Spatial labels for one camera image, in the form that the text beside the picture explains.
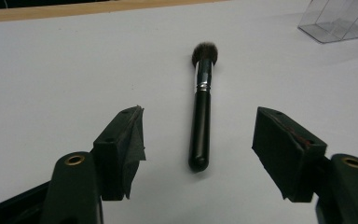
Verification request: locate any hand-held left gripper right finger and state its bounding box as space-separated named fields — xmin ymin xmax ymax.
xmin=251 ymin=106 xmax=328 ymax=203

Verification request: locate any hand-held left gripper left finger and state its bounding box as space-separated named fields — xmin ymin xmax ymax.
xmin=91 ymin=105 xmax=147 ymax=202

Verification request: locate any clear acrylic organizer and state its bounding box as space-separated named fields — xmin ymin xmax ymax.
xmin=297 ymin=0 xmax=358 ymax=45

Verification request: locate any white board sheet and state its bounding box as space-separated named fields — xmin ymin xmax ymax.
xmin=0 ymin=0 xmax=358 ymax=224

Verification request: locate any wooden table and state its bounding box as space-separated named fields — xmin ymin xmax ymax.
xmin=0 ymin=0 xmax=227 ymax=24

